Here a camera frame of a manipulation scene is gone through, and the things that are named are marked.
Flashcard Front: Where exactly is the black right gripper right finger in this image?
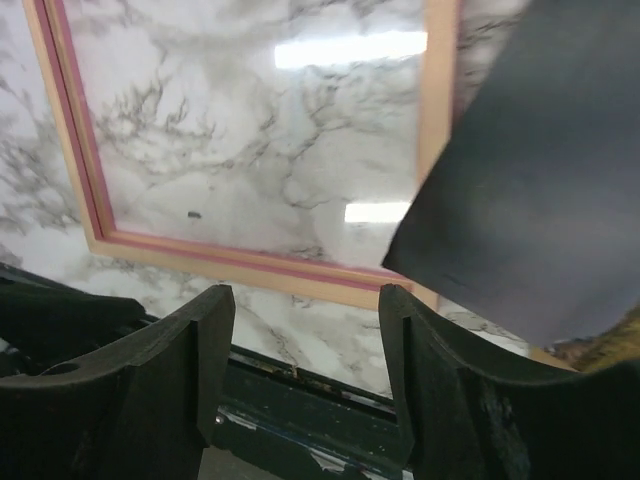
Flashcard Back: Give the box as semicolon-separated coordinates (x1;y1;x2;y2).
378;284;639;479

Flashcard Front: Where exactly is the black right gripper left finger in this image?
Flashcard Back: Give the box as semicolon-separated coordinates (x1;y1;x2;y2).
1;285;235;479

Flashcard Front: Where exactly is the landscape photo print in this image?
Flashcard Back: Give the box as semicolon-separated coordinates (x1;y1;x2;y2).
383;0;639;371

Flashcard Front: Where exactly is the pink wooden picture frame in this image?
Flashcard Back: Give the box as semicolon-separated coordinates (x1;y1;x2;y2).
23;1;460;310

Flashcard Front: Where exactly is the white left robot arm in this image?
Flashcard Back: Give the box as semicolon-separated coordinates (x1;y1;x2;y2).
1;279;154;377

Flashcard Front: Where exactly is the brown frame backing board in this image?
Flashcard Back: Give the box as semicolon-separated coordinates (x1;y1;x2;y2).
437;297;574;371

